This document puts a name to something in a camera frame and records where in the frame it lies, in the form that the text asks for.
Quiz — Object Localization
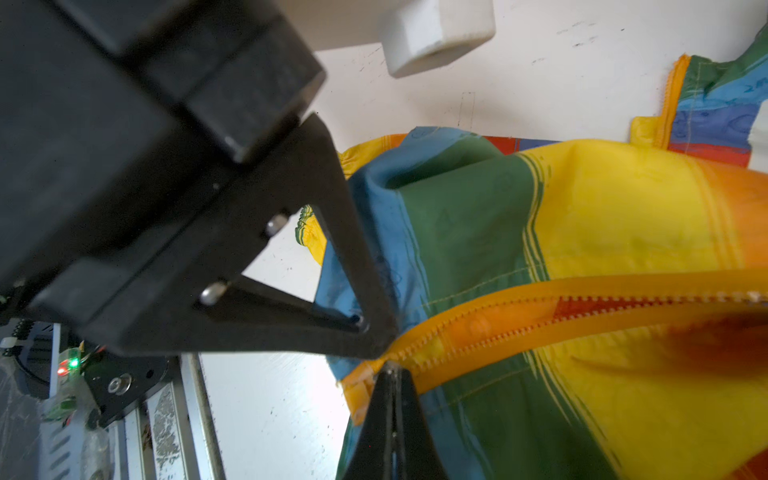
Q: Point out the aluminium frame rails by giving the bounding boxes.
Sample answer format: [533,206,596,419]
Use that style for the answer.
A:
[38,325,225,479]

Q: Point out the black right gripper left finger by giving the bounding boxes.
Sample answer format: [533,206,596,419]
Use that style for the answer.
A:
[343,367,396,480]

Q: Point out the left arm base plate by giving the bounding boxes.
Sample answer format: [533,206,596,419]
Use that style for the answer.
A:
[83,351,177,428]

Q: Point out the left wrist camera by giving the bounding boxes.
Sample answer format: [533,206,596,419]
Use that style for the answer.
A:
[277,0,496,78]

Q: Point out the rainbow coloured jacket white lining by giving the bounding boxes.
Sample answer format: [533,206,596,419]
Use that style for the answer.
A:
[328,31,767,479]

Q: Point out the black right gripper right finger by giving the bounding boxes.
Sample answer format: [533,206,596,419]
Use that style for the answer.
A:
[392,367,447,480]

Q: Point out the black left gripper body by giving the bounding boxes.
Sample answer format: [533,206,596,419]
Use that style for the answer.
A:
[1,1,325,312]

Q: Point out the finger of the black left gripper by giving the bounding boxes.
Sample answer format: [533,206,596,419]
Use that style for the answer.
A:
[29,115,396,358]

